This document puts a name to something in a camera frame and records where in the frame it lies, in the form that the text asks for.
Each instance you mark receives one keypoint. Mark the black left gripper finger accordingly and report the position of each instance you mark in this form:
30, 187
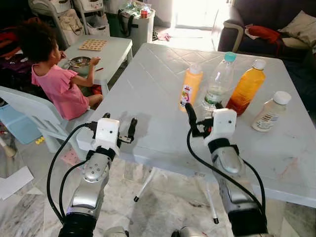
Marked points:
105, 116
132, 128

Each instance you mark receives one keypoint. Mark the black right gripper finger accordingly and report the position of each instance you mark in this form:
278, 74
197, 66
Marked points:
191, 114

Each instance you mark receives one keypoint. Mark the small orange juice bottle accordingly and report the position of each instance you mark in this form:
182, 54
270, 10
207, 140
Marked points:
191, 86

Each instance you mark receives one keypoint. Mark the clear plastic water bottle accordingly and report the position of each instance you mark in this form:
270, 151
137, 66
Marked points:
219, 81

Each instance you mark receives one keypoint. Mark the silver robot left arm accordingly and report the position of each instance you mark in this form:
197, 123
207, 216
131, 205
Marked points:
94, 173

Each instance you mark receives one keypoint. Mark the large white plastic table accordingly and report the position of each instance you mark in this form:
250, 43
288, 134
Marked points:
158, 74

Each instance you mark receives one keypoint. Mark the child in pink dress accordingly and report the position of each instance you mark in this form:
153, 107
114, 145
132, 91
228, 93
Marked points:
59, 89

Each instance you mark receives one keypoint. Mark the amber drink bottle white cap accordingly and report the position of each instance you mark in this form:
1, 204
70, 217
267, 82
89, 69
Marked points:
247, 89

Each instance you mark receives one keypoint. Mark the metal bowl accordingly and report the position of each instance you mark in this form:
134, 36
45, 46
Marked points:
80, 62

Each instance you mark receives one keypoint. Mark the small white table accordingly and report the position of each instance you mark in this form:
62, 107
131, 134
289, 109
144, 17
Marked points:
116, 54

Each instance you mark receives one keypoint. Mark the small cloudy bottle white cap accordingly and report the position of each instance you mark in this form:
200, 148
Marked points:
270, 112

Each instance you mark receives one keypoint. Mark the wooden puzzle board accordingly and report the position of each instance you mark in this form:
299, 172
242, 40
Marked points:
93, 45

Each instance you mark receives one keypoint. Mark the white plastic chair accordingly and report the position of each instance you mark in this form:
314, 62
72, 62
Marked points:
29, 106

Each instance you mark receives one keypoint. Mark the light blue plastic seat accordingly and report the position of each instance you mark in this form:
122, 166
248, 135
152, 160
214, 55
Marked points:
22, 128

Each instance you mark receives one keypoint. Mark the grey baby high chair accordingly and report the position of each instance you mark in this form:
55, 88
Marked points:
69, 22
96, 22

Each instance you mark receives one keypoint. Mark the grey robot left leg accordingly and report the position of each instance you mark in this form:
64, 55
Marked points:
116, 233

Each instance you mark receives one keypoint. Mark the grey robot leg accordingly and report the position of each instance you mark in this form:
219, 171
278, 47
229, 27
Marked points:
190, 233
116, 233

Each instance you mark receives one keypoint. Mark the grey robot right leg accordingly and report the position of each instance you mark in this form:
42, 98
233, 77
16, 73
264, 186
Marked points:
190, 233

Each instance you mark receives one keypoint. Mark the red cloth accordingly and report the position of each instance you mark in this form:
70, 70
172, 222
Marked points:
266, 33

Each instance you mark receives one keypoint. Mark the white paper sheet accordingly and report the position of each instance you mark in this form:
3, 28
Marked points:
15, 182

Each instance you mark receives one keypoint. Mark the dark sofa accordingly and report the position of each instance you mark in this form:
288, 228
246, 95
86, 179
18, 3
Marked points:
266, 10

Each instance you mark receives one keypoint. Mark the beige cushion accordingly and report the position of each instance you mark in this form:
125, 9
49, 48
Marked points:
301, 27

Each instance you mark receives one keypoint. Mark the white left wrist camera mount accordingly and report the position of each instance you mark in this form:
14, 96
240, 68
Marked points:
107, 133

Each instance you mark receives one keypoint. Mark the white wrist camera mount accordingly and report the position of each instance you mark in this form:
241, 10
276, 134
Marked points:
107, 133
223, 123

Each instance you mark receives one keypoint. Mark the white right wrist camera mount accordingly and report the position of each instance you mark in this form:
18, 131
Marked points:
223, 123

